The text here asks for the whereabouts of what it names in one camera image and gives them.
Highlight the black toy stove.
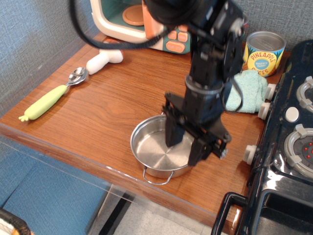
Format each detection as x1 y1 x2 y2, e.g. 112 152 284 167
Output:
212 40 313 235

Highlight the white stove knob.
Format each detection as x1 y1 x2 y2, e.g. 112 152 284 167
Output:
243 145 257 165
265 83 276 101
258 102 270 120

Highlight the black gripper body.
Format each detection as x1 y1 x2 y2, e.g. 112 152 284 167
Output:
163 75 232 159

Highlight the white stove knob rear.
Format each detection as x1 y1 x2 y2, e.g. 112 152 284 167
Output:
265 83 276 101

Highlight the stainless steel pot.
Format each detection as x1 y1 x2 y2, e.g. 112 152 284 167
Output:
130 115 194 186

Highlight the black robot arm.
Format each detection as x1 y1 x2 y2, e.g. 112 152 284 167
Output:
145 0 244 166

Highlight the orange microwave plate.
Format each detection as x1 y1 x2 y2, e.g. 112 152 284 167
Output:
122 4 144 26

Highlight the toy microwave teal and cream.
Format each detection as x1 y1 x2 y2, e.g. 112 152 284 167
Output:
90 0 191 54

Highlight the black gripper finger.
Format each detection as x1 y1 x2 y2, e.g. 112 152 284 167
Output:
188 139 212 166
165 116 185 147

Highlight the white stove knob front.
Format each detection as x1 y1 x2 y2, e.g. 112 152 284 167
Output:
243 145 257 165

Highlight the toy mushroom white brown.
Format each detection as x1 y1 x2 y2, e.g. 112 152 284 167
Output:
86 49 124 75

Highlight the spoon with green handle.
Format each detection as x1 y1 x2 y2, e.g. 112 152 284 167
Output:
19 67 88 122

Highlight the orange plush object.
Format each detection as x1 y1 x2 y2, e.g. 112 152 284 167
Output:
11 229 20 235

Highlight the pineapple slices can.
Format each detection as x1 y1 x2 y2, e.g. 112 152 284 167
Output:
242 31 287 77

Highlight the white stove knob middle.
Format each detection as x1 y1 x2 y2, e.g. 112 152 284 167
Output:
258 102 270 120

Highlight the light teal cloth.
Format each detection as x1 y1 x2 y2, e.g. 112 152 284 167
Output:
225 70 268 114

